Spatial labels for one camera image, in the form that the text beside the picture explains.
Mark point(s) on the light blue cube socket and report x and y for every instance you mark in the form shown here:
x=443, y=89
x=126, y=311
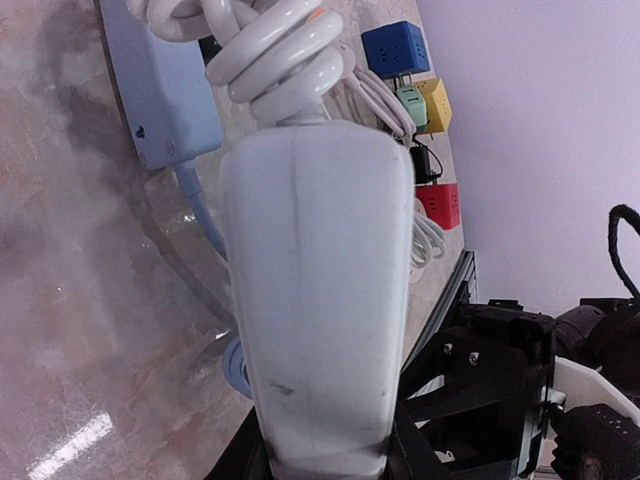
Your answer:
x=168, y=103

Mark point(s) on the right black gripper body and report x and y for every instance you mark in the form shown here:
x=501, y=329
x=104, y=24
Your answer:
x=478, y=390

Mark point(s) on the front aluminium rail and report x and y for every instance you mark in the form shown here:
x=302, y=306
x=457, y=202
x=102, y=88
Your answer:
x=461, y=288

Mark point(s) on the light green cube socket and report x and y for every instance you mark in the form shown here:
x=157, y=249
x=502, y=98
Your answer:
x=415, y=105

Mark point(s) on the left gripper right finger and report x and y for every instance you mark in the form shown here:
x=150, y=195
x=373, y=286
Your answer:
x=410, y=457

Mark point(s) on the white round socket base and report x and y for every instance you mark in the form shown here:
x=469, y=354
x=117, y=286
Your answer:
x=422, y=252

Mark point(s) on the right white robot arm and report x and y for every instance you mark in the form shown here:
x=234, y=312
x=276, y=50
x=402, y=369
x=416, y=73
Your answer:
x=602, y=333

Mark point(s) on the white power strip blue USB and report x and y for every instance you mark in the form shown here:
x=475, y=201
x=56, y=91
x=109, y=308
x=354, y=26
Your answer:
x=317, y=222

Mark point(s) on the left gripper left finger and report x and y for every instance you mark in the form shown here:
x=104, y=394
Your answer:
x=245, y=457

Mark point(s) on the yellow cube socket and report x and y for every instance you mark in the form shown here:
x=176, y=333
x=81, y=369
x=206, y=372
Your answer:
x=439, y=111

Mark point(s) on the red cube socket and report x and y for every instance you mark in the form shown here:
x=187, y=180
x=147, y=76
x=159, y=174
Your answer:
x=441, y=203

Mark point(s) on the black plug adapter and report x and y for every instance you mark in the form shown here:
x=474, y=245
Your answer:
x=427, y=166

